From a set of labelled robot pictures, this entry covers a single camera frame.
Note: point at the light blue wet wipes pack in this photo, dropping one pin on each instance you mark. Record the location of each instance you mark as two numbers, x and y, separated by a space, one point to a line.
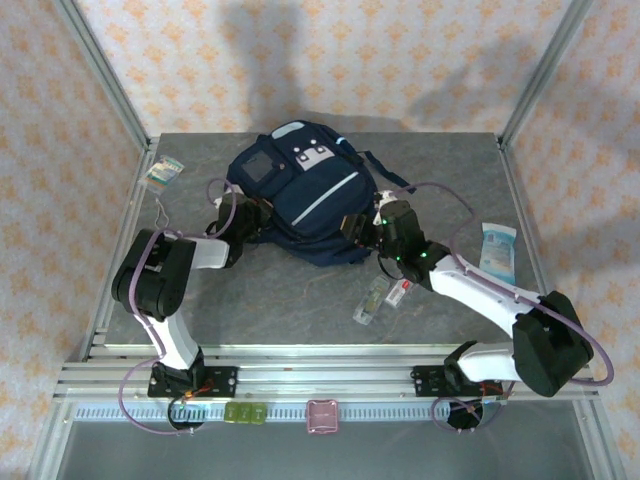
497 252

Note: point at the navy blue backpack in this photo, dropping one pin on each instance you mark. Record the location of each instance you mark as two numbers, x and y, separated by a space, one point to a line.
310 200

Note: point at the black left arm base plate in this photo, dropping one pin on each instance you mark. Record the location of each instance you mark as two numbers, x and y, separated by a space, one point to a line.
225 376

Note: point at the left aluminium side rail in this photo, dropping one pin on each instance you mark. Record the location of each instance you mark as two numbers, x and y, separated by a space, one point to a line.
125 210

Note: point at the green square tag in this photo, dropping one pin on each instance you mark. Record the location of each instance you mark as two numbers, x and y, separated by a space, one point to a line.
245 414
258 414
232 414

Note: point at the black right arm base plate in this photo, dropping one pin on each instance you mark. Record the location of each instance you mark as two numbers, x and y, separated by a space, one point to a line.
425 380

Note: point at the right aluminium frame post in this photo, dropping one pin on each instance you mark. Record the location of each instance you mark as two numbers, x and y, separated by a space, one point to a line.
545 75

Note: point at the aluminium frame post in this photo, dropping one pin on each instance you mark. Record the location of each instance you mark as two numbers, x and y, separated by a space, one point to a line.
100 75
545 75

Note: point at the clear case with green contents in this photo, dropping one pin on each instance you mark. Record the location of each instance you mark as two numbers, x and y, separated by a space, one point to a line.
371 300

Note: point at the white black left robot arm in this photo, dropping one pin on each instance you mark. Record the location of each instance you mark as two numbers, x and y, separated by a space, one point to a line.
155 270

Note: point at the right aluminium side rail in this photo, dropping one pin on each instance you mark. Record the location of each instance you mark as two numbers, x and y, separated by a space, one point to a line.
537 240

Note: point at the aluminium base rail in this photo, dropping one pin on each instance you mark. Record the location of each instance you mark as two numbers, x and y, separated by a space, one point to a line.
325 375

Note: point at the clear case with red label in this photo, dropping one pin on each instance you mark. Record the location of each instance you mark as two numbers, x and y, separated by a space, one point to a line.
398 292

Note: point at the clear packet with green print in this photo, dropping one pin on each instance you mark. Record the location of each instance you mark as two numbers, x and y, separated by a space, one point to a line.
161 172

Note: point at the metal tongs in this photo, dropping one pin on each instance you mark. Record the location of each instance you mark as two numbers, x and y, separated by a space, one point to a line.
160 216

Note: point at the aluminium side rail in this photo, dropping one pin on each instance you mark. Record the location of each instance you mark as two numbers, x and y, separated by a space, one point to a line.
125 210
537 240

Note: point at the left aluminium frame post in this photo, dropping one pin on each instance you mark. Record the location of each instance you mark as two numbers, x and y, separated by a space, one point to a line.
100 75

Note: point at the pink square box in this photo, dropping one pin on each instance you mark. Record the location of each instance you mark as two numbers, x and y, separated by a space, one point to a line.
323 416

